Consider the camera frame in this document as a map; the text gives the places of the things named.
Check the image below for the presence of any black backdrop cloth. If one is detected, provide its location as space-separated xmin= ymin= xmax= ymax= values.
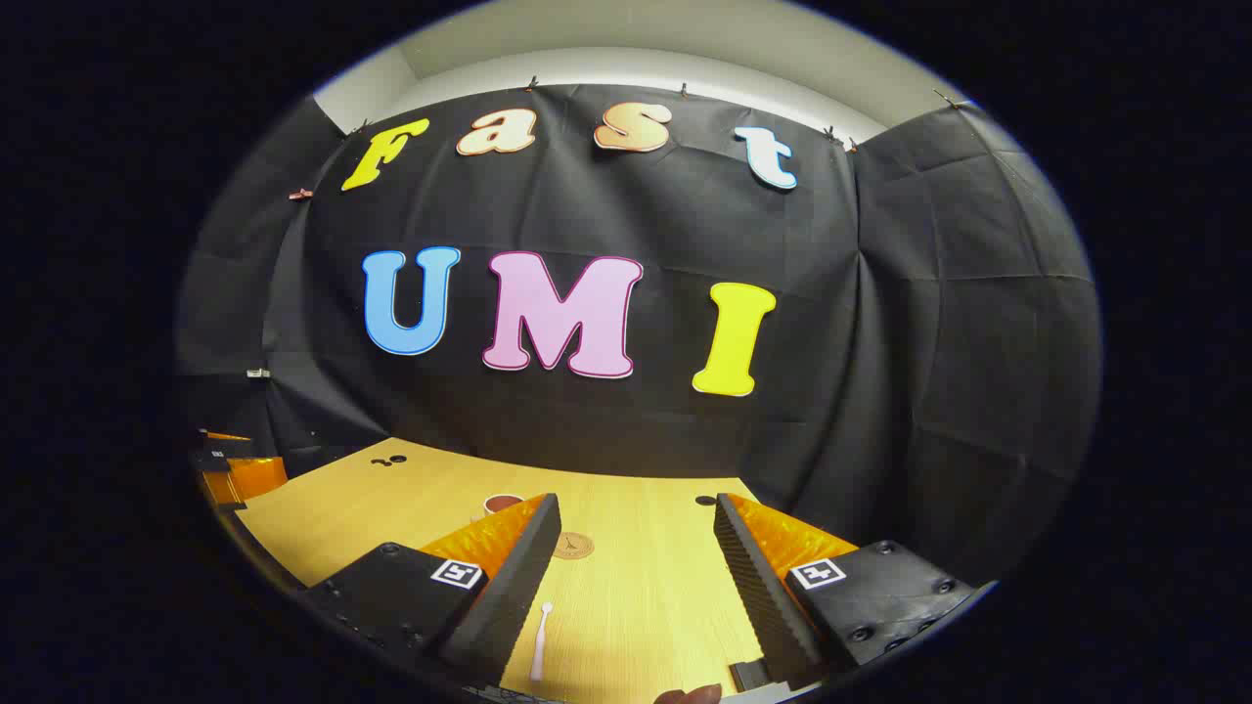
xmin=176 ymin=83 xmax=1104 ymax=588

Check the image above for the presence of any wooden desktop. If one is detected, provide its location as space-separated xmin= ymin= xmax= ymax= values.
xmin=235 ymin=437 xmax=862 ymax=704

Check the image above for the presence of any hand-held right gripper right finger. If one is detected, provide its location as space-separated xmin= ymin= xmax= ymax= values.
xmin=713 ymin=493 xmax=980 ymax=691

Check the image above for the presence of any pink toothbrush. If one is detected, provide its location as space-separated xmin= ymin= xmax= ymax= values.
xmin=529 ymin=601 xmax=555 ymax=682

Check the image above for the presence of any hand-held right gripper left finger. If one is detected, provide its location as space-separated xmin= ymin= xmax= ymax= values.
xmin=301 ymin=494 xmax=563 ymax=687

